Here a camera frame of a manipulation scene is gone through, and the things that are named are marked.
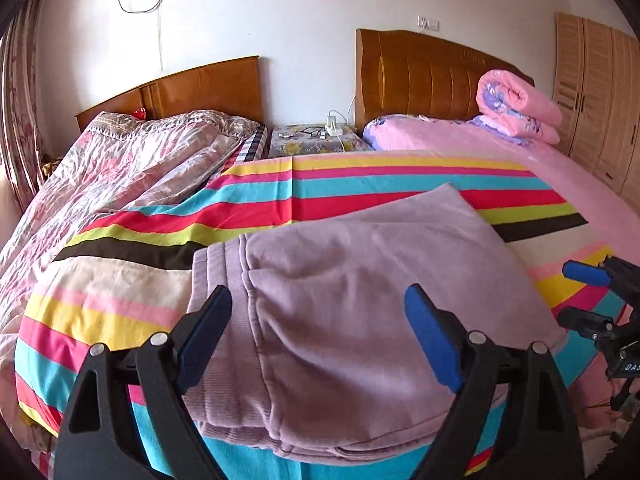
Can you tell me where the light wooden wardrobe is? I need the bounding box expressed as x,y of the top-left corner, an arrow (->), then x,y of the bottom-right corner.
552,11 -> 640,198

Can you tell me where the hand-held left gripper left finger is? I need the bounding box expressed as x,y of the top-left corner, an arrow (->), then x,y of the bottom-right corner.
52,284 -> 233,480

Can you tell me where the flat wooden headboard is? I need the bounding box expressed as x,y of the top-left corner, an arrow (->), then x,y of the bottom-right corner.
75,56 -> 266,133

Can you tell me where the rolled pink floral quilt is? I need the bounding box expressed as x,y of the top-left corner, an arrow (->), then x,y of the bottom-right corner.
467,69 -> 565,146

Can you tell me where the striped bed sheet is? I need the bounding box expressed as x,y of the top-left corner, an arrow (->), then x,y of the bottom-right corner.
15,152 -> 640,480

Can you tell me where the mauve sweatshirt garment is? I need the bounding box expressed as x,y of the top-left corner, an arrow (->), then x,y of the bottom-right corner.
182,183 -> 568,465

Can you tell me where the plaid bed sheet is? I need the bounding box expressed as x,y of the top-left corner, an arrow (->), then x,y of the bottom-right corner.
207,125 -> 271,183

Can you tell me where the pink floral curtain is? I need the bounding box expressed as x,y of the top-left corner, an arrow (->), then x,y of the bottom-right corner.
0,0 -> 53,213

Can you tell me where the ribbed wooden headboard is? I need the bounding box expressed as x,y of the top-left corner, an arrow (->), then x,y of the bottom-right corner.
355,28 -> 536,133

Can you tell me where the nightstand with floral cover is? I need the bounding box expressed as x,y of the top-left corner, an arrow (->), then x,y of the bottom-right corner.
267,122 -> 376,159

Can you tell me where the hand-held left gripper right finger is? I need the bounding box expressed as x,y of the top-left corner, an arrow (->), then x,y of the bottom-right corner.
404,284 -> 586,480

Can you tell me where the pink floral pillow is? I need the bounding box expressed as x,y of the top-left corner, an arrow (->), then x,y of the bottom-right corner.
361,114 -> 506,154

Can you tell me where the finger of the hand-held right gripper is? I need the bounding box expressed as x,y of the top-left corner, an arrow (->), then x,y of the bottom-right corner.
561,258 -> 615,287
556,307 -> 618,339

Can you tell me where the pink bed sheet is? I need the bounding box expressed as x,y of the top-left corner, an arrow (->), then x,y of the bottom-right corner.
480,137 -> 640,281

